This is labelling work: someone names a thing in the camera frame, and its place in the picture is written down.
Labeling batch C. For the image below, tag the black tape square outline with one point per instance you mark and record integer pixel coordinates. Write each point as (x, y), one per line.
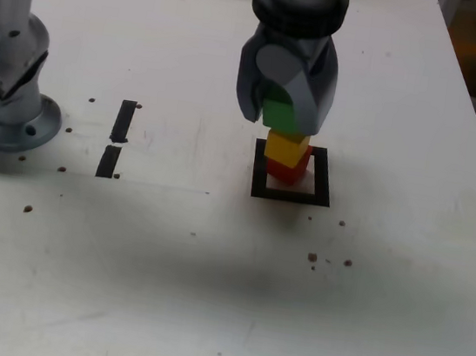
(323, 176)

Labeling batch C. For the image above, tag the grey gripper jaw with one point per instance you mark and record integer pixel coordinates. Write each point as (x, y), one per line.
(313, 104)
(247, 87)

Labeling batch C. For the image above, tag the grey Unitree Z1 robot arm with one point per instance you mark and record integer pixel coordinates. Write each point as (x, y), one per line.
(14, 47)

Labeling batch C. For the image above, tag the yellow cube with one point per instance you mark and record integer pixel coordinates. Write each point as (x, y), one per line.
(281, 148)

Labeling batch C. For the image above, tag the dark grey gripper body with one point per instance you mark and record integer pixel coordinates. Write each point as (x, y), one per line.
(309, 51)

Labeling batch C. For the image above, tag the green cube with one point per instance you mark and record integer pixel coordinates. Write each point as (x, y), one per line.
(279, 115)

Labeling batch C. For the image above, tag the red cube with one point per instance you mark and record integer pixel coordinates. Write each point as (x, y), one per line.
(284, 174)

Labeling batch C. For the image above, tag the black tape strip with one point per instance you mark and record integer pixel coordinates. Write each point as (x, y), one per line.
(108, 161)

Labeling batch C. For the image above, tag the grey metal post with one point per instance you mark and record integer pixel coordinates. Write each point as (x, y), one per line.
(447, 8)

